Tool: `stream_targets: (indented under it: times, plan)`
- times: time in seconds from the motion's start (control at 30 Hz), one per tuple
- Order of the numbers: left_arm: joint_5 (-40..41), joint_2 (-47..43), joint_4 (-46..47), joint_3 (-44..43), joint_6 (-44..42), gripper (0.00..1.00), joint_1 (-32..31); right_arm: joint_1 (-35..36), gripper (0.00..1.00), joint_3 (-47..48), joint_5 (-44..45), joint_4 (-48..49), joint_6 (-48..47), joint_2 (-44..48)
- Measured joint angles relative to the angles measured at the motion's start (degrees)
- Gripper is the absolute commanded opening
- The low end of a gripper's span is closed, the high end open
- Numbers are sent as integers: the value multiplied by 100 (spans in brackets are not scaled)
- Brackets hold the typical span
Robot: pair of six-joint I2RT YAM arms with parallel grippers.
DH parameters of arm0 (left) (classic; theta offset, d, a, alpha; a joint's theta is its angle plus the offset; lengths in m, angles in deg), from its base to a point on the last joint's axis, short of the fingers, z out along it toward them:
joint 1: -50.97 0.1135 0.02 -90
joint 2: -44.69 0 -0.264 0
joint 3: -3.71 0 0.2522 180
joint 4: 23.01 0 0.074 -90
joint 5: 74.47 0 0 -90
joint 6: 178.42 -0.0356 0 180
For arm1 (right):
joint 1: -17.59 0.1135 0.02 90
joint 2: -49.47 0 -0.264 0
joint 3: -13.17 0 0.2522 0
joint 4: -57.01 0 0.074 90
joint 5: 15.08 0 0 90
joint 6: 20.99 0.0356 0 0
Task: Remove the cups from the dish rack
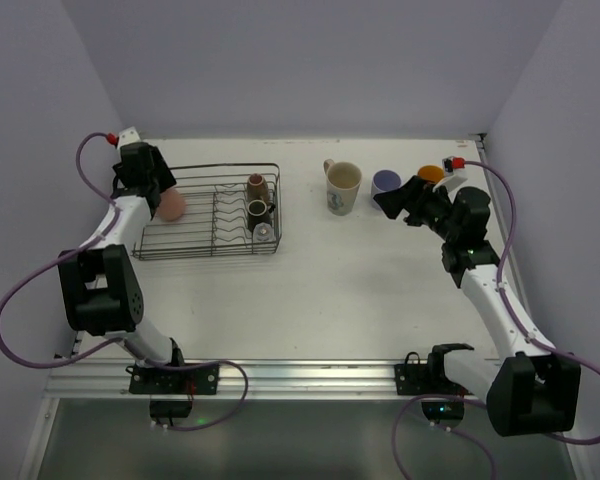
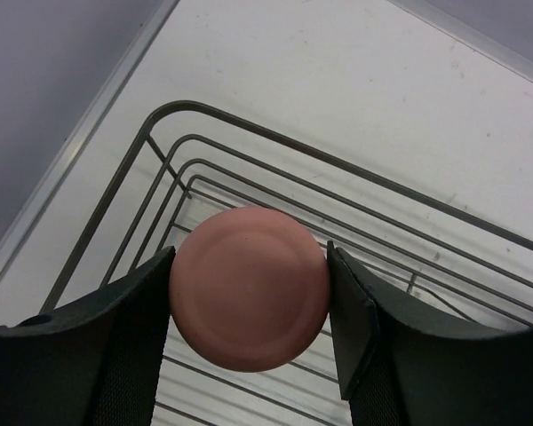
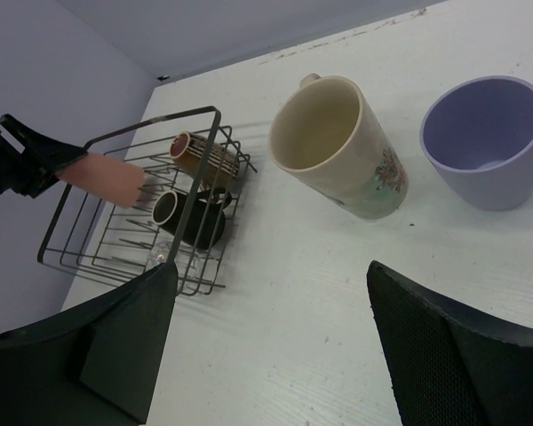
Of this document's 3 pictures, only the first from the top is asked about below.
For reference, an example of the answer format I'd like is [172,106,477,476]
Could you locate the lilac plastic cup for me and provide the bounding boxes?
[371,170,402,197]

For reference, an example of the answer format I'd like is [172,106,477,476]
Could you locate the white patterned mug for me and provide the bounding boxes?
[417,165,445,186]

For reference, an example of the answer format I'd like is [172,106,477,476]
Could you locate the pink plastic cup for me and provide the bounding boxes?
[156,187,186,222]

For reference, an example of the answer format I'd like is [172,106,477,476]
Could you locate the cream floral mug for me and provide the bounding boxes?
[323,159,362,216]

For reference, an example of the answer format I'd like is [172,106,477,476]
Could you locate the dark brown mug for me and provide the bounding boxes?
[247,199,276,233]

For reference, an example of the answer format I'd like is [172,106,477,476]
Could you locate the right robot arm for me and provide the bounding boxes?
[374,176,581,437]

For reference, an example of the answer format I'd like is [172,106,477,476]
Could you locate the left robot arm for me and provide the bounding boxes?
[58,140,176,367]

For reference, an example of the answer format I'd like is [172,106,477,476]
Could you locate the brown ceramic cup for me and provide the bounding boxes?
[246,173,270,204]

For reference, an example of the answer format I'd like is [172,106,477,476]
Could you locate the small clear glass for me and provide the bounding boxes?
[252,222,275,244]

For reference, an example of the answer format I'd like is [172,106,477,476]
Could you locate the right controller box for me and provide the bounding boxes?
[421,400,465,429]

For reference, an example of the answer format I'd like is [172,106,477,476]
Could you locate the controller box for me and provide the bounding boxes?
[421,400,465,429]
[149,400,192,421]

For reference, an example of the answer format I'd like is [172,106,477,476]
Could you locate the left controller box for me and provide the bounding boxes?
[149,400,192,421]

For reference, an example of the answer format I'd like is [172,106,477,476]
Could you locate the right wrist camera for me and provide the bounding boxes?
[433,156,467,193]

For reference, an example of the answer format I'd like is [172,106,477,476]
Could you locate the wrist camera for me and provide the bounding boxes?
[105,127,141,149]
[433,156,467,193]

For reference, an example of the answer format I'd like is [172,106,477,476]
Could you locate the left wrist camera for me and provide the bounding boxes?
[105,127,141,149]

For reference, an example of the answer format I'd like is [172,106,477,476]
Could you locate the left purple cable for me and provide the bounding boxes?
[0,132,126,369]

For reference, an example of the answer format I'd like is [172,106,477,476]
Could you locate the purple cable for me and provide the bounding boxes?
[0,132,126,369]
[459,159,600,445]

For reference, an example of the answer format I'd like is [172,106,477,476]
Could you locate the black wire dish rack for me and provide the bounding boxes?
[132,162,282,260]

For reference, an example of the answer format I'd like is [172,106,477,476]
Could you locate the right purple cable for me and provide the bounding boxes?
[459,159,600,445]

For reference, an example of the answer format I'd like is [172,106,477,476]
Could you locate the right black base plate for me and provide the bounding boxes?
[394,343,474,396]

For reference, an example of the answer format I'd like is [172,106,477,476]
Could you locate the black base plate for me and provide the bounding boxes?
[394,343,474,396]
[125,364,220,396]

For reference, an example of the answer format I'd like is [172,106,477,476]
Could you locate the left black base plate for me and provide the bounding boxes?
[125,364,220,396]

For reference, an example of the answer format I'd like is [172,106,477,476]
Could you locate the aluminium mounting rail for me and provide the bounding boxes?
[44,357,501,401]

